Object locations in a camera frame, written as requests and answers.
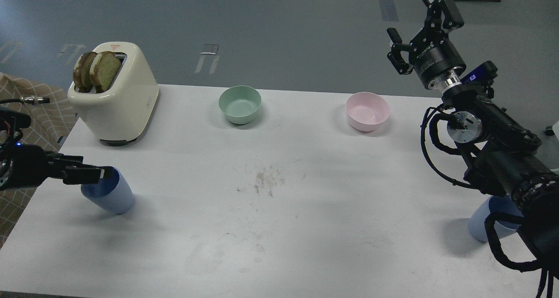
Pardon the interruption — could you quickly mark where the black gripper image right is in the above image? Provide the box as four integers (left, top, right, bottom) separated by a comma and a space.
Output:
386, 0, 466, 90

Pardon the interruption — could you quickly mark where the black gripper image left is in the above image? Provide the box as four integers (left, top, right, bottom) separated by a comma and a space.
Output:
44, 152, 114, 185

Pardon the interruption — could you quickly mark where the light blue cup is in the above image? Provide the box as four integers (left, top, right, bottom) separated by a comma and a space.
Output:
80, 167, 135, 215
468, 195, 524, 243

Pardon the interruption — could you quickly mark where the cream toaster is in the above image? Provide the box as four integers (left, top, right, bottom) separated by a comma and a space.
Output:
68, 42, 159, 146

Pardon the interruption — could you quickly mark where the beige checkered cloth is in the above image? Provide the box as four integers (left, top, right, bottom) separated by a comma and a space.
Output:
0, 73, 79, 246

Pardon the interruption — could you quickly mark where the pink bowl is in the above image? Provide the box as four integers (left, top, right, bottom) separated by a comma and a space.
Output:
345, 92, 391, 132

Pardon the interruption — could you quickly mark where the toast slice left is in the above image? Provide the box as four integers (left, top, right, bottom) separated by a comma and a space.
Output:
72, 52, 97, 93

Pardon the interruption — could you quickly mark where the toast slice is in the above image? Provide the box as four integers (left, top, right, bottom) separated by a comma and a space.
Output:
89, 51, 122, 94
72, 52, 97, 93

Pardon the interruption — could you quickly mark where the toast slice right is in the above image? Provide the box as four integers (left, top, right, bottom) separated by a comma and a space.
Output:
89, 51, 122, 94

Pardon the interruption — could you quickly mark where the green bowl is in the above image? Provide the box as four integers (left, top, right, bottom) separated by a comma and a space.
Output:
218, 86, 262, 125

